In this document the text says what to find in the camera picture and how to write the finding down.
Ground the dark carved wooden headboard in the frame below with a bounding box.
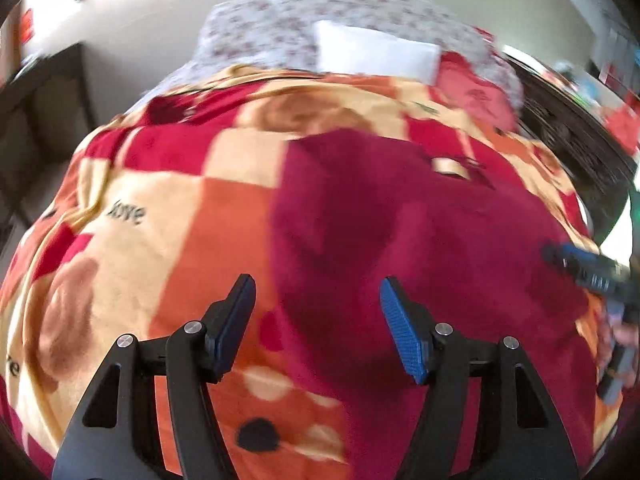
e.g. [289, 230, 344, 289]
[506, 56, 637, 244]

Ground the red orange patchwork blanket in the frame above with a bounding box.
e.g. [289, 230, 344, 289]
[1, 65, 596, 479]

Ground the floral grey white quilt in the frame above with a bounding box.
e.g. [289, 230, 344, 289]
[138, 0, 524, 110]

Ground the red heart shaped pillow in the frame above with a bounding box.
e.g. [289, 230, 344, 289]
[435, 52, 518, 131]

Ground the dark wooden cabinet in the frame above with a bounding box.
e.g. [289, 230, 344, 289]
[0, 41, 97, 231]

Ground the person's right hand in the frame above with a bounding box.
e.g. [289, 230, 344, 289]
[598, 312, 639, 388]

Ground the white folded cloth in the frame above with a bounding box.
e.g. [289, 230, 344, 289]
[314, 21, 442, 86]

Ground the dark red fleece garment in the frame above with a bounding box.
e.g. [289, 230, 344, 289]
[259, 130, 596, 479]

